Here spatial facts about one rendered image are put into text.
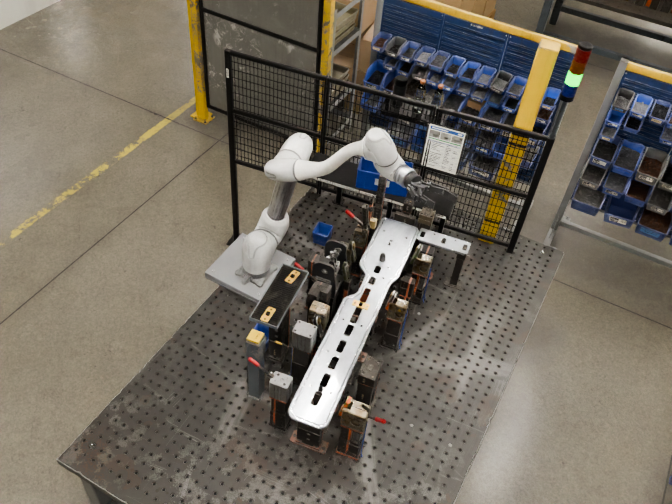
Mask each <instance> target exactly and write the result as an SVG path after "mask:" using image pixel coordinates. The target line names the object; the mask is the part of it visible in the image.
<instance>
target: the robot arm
mask: <svg viewBox="0 0 672 504"><path fill-rule="evenodd" d="M312 150H313V142H312V139H311V138H310V137H309V136H308V135H307V134H305V133H295V134H293V135H291V136H290V137H289V138H288V139H287V140H286V141H285V143H284V144H283V145H282V147H281V149H280V151H279V153H278V154H277V155H276V156H275V158H274V159H273V160H270V161H268V162H267V163H266V165H265V167H264V172H265V175H266V176H267V177H268V178H270V179H272V180H275V181H276V184H275V188H274V191H273V194H272V198H271V201H270V205H269V207H267V208H265V209H264V210H263V212H262V215H261V217H260V219H259V221H258V224H257V226H256V228H255V230H254V231H252V232H251V233H249V234H248V235H247V236H246V237H245V239H244V241H243V245H242V262H243V265H242V266H241V267H240V268H239V269H237V270H236V271H235V275H236V276H240V277H242V278H243V279H242V281H241V283H242V285H246V284H247V283H248V282H252V283H253V284H255V285H256V286H257V287H259V288H261V287H263V284H264V283H265V282H266V280H267V279H268V278H269V277H270V276H271V275H272V274H273V273H274V272H275V271H277V270H278V266H277V265H275V264H272V263H271V259H272V257H273V255H274V252H275V250H276V247H277V246H278V245H279V243H280V242H281V241H282V239H283V237H284V236H285V234H286V232H287V230H288V227H289V216H288V213H287V209H288V206H289V203H290V200H291V197H292V194H293V191H294V188H295V185H296V182H297V181H301V180H305V179H309V178H314V177H320V176H324V175H327V174H329V173H331V172H333V171H334V170H336V169H337V168H338V167H339V166H341V165H342V164H343V163H344V162H345V161H347V160H348V159H349V158H350V157H352V156H355V155H360V156H363V157H364V159H365V160H369V161H372V162H373V164H374V167H375V168H376V170H377V171H378V172H379V173H380V174H381V175H382V176H384V177H385V178H387V179H388V180H390V181H393V182H395V183H397V184H399V185H400V186H402V187H403V188H407V189H406V190H407V191H408V192H409V193H410V195H411V196H412V198H413V200H414V201H417V200H418V201H417V202H419V203H420V201H421V202H423V203H424V204H426V205H427V206H429V207H430V208H431V209H434V206H435V202H434V201H433V200H431V199H430V198H428V197H427V196H425V195H422V192H424V191H426V192H435V193H438V194H442V195H443V196H444V197H445V198H447V199H448V200H450V201H451V202H453V203H454V204H455V203H456V202H457V199H458V197H457V196H455V195H454V194H452V193H451V192H449V188H447V187H445V186H442V185H439V184H436V183H434V182H432V181H430V180H428V182H427V183H426V182H424V181H423V180H422V177H421V176H420V175H418V174H417V173H416V171H415V170H414V169H412V168H410V167H409V166H408V165H406V164H405V162H404V160H403V159H402V158H401V157H400V155H399V154H398V152H397V150H396V146H395V144H394V142H393V140H392V139H391V137H390V136H389V134H388V133H387V132H386V131H385V130H383V129H381V128H372V129H370V130H369V131H368V132H367V133H366V135H365V137H364V138H363V140H361V141H358V142H354V143H351V144H348V145H346V146H345V147H343V148H342V149H340V150H339V151H338V152H336V153H335V154H334V155H332V156H331V157H330V158H328V159H327V160H325V161H323V162H311V161H308V160H309V158H310V155H311V153H312ZM428 187H429V190H428Z"/></svg>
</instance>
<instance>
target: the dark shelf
mask: <svg viewBox="0 0 672 504"><path fill-rule="evenodd" d="M330 157H331V156H328V155H325V154H322V153H318V152H316V153H315V155H314V156H313V158H312V159H311V162H323V161H325V160H327V159H328V158H330ZM358 165H359V164H355V163H352V162H348V161H345V162H344V163H343V164H342V165H341V166H339V167H338V168H337V169H336V170H334V171H333V172H331V173H329V174H327V175H324V176H320V177H314V178H311V179H315V180H318V181H321V182H325V183H328V184H331V185H335V186H338V187H341V188H344V189H347V190H351V191H354V192H357V193H361V194H364V195H367V196H370V197H372V196H374V198H376V192H377V191H372V190H367V189H362V188H357V187H356V179H357V168H358ZM422 195H425V196H427V197H428V198H430V199H431V200H433V201H434V202H435V206H434V209H433V210H436V212H435V216H436V217H439V218H442V219H446V220H449V219H450V216H451V214H452V211H453V209H454V206H455V204H454V203H453V202H451V201H450V200H448V199H447V198H445V197H444V196H443V195H442V194H438V193H435V192H426V191H424V192H422ZM406 198H408V199H411V200H413V198H412V196H411V195H410V193H409V192H408V193H407V196H406V197H402V196H397V195H392V194H387V193H385V196H384V201H387V202H390V203H393V204H397V205H400V206H403V204H404V201H405V199H406ZM417 201H418V200H417ZM417 201H414V205H413V210H416V211H420V212H421V210H422V208H423V207H426V208H430V207H429V206H427V205H426V204H424V203H423V202H421V201H420V203H419V202H417ZM430 209H431V208H430Z"/></svg>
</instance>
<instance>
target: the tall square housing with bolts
mask: <svg viewBox="0 0 672 504"><path fill-rule="evenodd" d="M316 337H317V326H315V325H312V324H309V323H306V322H304V321H301V320H298V321H297V323H296V325H295V327H294V329H293V331H292V347H294V348H297V349H298V350H296V349H294V348H292V356H293V360H292V359H291V373H290V375H289V376H291V377H293V384H294V385H295V384H296V386H297V387H298V386H300V384H301V382H302V380H303V378H304V376H305V374H306V372H307V370H308V368H309V366H310V364H311V362H312V360H313V358H314V357H313V350H314V346H315V344H316Z"/></svg>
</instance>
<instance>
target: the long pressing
mask: <svg viewBox="0 0 672 504"><path fill-rule="evenodd" d="M383 230H385V231H383ZM418 233H419V230H418V228H417V227H415V226H412V225H409V224H406V223H402V222H399V221H396V220H393V219H390V218H386V217H384V218H382V219H381V220H380V222H379V224H378V226H377V228H376V230H375V232H374V234H373V236H372V238H371V240H370V242H369V244H368V246H367V248H366V250H365V252H364V254H363V256H362V258H361V260H360V262H359V267H360V269H361V270H362V272H363V273H364V275H365V277H364V279H363V281H362V284H361V286H360V288H359V290H358V292H357V293H355V294H352V295H349V296H346V297H344V298H343V300H342V302H341V304H340V306H339V308H338V310H337V312H336V314H335V316H334V318H333V320H332V322H331V324H330V326H329V328H328V330H327V332H326V334H325V336H324V338H323V340H322V342H321V344H320V346H319V348H318V350H317V352H316V354H315V356H314V358H313V360H312V362H311V364H310V366H309V368H308V370H307V372H306V374H305V376H304V378H303V380H302V382H301V384H300V386H299V388H298V390H297V392H296V394H295V396H294V398H293V400H292V402H291V403H290V405H289V407H288V416H289V417H290V418H291V419H292V420H295V421H297V422H300V423H303V424H305V425H308V426H310V427H313V428H316V429H319V430H321V429H325V428H326V427H327V426H328V425H329V423H330V421H331V419H332V416H333V414H334V412H335V409H336V407H337V405H338V403H339V400H340V398H341V396H342V394H343V391H344V389H345V387H346V385H347V382H348V380H349V378H350V376H351V373H352V371H353V369H354V367H355V364H356V362H357V360H358V358H359V355H360V353H361V351H362V349H363V346H364V344H365V342H366V340H367V337H368V335H369V333H370V330H371V328H372V326H373V324H374V321H375V319H376V317H377V315H378V312H379V310H380V308H381V306H382V303H383V301H384V299H385V297H386V294H387V292H388V290H389V288H390V286H391V284H393V283H394V282H395V281H396V280H398V279H399V277H400V275H401V273H402V270H403V268H404V266H405V264H406V261H407V259H408V257H409V254H410V252H411V250H412V247H413V245H414V243H415V241H416V238H417V235H418ZM406 237H407V238H406ZM390 240H392V242H391V241H390ZM389 242H390V245H388V244H389ZM381 253H385V254H386V258H385V261H384V262H381V261H379V258H380V254H381ZM376 266H378V267H381V270H380V272H379V273H375V272H374V270H375V267H376ZM388 267H389V268H388ZM371 277H373V278H376V281H375V283H374V285H370V284H368V282H369V280H370V278H371ZM383 278H384V279H383ZM366 288H367V289H370V290H371V291H370V294H369V296H368V298H367V300H366V302H365V303H367V304H369V305H370V306H369V308H368V310H365V309H362V308H361V309H362V311H361V313H360V315H359V317H358V319H357V321H356V323H351V322H350V320H351V318H352V316H353V314H354V311H355V309H356V308H357V307H356V306H353V305H352V303H353V301H354V300H358V301H360V299H361V297H362V295H363V293H364V291H365V289H366ZM343 319H344V320H343ZM348 325H352V326H354V328H353V330H352V332H351V334H350V336H345V335H344V332H345V330H346V328H347V326H348ZM361 325H362V326H361ZM341 340H343V341H345V342H346V345H345V347H344V349H343V351H342V352H341V353H340V352H337V351H336V349H337V347H338V345H339V343H340V341H341ZM327 350H328V351H329V352H327ZM333 357H337V358H338V359H339V360H338V362H337V364H336V366H335V368H334V369H333V370H332V369H329V368H328V366H329V364H330V362H331V360H332V358H333ZM324 374H329V375H330V376H331V377H330V379H329V381H328V383H327V385H326V387H323V391H322V392H321V391H318V389H319V386H320V383H321V381H322V378H323V376H324ZM310 385H312V386H310ZM316 392H320V393H322V396H321V398H320V400H319V403H318V405H317V406H314V405H312V404H311V402H312V399H313V397H314V395H315V393H316ZM330 392H331V394H330Z"/></svg>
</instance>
